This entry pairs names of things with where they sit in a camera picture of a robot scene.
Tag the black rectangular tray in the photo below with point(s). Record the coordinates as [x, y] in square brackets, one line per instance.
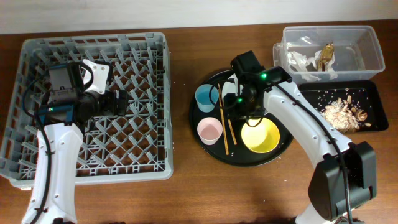
[370, 99]

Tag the pink cup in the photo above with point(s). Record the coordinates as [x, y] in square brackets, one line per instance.
[209, 130]

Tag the white round plate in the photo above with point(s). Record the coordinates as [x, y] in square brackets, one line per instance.
[229, 91]

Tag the light blue cup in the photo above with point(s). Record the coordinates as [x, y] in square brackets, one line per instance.
[204, 95]

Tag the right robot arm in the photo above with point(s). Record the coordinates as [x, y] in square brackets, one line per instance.
[345, 173]

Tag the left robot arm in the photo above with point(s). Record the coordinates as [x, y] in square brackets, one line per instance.
[77, 94]

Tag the wooden chopstick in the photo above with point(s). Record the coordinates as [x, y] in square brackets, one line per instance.
[232, 131]
[223, 121]

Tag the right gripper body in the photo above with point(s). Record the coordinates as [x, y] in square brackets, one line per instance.
[245, 108]

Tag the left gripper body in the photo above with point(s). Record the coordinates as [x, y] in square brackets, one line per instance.
[105, 103]

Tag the brown snack wrapper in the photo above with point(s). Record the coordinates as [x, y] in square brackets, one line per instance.
[325, 57]

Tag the clear plastic waste bin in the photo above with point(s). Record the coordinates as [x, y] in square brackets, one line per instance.
[357, 51]

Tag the white paper napkin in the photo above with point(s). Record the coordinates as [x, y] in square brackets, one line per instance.
[301, 62]

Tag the food scraps peanuts and rice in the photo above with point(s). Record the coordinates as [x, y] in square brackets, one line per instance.
[339, 108]

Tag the grey plastic dishwasher rack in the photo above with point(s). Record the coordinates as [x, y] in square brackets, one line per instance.
[134, 147]

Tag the yellow bowl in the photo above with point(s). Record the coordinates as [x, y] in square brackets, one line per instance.
[260, 137]

